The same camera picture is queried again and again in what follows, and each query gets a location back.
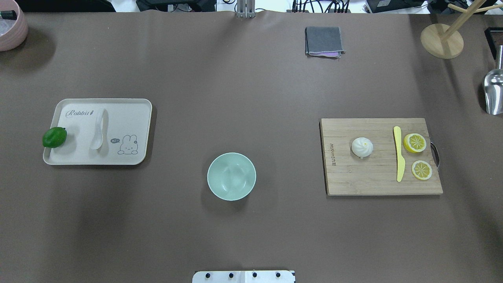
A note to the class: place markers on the aluminium frame post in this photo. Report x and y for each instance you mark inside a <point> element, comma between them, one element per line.
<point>245,9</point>

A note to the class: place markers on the thin lemon slice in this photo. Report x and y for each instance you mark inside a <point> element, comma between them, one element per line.
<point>421,170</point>

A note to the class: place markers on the metal tube in bowl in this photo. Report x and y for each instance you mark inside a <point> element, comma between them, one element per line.
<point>8,15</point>

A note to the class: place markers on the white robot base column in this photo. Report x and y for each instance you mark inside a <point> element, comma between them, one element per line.
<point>245,276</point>

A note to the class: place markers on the grey folded cloth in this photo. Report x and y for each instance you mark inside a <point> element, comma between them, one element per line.
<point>323,42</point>

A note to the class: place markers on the metal scoop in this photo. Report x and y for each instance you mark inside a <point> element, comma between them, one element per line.
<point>493,86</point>

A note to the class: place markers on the pink bowl with ice cubes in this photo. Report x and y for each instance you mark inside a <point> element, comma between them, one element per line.
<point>13,32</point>

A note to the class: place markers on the green lime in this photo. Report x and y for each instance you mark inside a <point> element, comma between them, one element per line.
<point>54,137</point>

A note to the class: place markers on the yellow plastic knife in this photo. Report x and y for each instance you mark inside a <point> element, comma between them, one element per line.
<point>400,158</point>

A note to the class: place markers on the thick lemon half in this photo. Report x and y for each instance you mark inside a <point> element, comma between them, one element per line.
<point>414,143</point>

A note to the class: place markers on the white ceramic spoon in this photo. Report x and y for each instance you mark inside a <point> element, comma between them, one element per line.
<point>101,124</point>

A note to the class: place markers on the beige rabbit tray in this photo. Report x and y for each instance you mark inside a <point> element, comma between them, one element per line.
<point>127,133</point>

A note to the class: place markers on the bamboo cutting board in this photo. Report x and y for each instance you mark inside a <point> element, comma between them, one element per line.
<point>348,175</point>

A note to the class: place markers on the wooden mug tree stand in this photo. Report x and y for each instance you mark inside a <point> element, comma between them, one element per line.
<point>444,41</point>

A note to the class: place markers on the mint green bowl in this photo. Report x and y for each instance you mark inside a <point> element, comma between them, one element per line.
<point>231,176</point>

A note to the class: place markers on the white steamed bun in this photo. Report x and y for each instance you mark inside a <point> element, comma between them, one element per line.
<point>362,147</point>

